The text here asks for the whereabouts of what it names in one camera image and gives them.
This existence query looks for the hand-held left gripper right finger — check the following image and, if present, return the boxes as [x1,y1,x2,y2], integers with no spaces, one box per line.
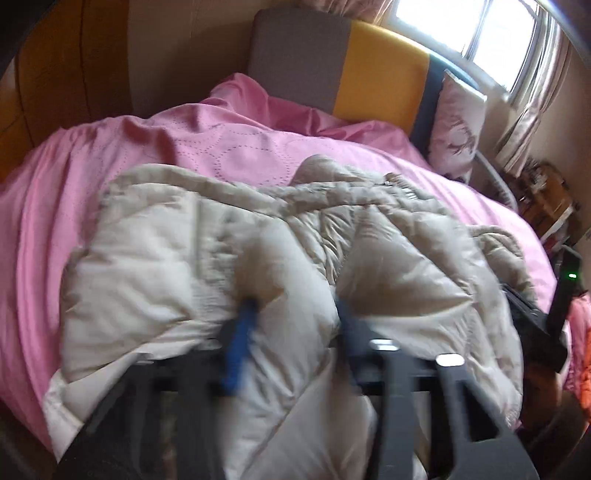
[337,300,541,480]

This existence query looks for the wooden wardrobe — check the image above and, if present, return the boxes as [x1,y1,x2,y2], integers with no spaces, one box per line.
[0,0,130,181]

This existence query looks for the window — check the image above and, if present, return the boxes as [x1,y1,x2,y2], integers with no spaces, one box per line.
[379,0,550,93]

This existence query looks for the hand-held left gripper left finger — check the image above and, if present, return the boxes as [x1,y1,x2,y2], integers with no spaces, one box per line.
[55,298,259,480]

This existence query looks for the pink patterned curtain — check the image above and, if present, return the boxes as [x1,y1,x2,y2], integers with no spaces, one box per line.
[295,0,393,24]
[494,14,573,171]

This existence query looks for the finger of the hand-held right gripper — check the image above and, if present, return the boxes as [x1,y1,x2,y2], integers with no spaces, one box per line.
[502,285,566,370]

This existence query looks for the beige puffer jacket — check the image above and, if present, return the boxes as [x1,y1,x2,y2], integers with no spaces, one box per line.
[44,154,539,480]

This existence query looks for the grey bed frame rail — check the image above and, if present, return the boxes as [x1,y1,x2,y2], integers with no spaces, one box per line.
[471,152,519,212]

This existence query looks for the cluttered wooden desk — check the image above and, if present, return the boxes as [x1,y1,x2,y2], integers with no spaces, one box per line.
[503,159,578,243]

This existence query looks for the deer print pillow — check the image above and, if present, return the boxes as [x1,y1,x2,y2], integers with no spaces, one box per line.
[427,69,488,185]

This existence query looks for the pink duvet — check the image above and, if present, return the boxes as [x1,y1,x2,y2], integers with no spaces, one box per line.
[0,71,561,453]

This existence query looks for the grey yellow blue headboard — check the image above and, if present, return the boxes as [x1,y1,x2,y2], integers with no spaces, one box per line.
[247,8,481,153]

